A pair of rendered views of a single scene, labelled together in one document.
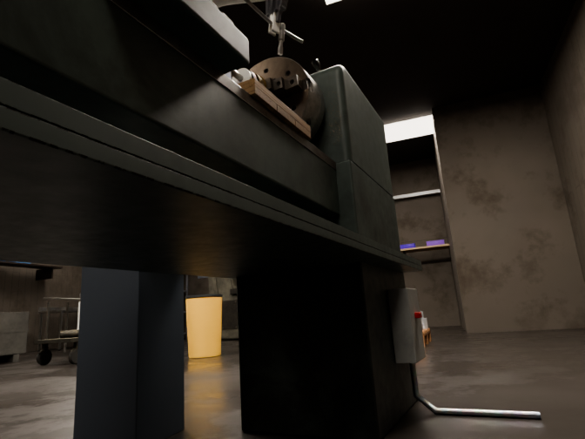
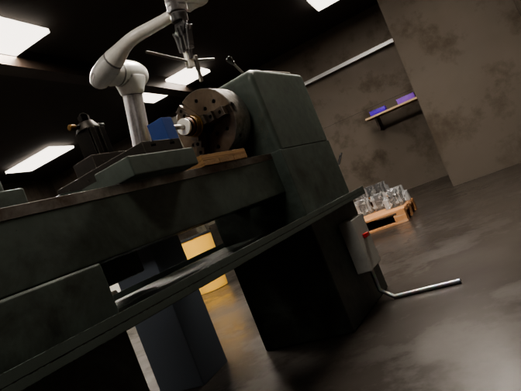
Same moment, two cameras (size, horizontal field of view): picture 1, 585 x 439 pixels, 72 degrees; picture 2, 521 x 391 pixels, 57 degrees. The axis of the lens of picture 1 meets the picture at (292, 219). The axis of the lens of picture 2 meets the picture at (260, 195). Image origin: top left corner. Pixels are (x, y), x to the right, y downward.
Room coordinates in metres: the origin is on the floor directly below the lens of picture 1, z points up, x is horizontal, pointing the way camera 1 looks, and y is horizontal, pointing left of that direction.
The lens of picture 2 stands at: (-0.82, -0.18, 0.66)
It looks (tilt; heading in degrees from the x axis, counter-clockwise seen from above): 1 degrees up; 4
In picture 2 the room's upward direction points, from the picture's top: 22 degrees counter-clockwise
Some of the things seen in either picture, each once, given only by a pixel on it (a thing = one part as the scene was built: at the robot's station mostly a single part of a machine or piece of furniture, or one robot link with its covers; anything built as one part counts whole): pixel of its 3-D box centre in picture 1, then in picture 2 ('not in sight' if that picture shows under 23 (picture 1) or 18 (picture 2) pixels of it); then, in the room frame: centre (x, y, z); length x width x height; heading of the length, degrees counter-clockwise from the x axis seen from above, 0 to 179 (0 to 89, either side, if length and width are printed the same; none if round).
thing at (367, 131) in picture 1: (317, 150); (253, 126); (1.65, -0.13, 1.06); 0.59 x 0.48 x 0.39; 153
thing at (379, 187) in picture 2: not in sight; (357, 201); (7.27, -1.16, 0.15); 1.07 x 0.76 x 0.30; 71
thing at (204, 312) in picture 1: (204, 325); (203, 262); (4.53, 1.03, 0.32); 0.40 x 0.40 x 0.64
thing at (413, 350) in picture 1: (459, 347); (399, 250); (1.50, -0.56, 0.22); 0.42 x 0.18 x 0.44; 63
